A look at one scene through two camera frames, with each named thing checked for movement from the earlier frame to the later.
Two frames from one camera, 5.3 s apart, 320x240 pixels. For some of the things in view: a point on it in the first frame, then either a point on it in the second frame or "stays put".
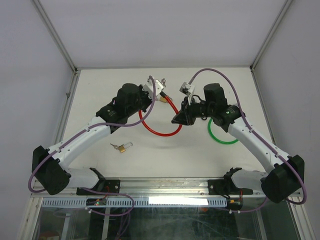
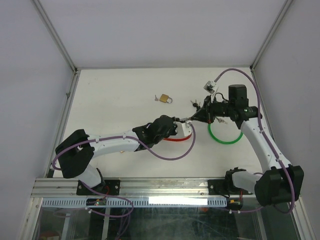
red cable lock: x=162 y=94 → x=183 y=130
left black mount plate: x=111 y=186 stays put
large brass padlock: x=163 y=99 stays put
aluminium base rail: x=150 y=188 stays put
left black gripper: x=146 y=94 → x=174 y=132
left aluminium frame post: x=55 y=36 stays put
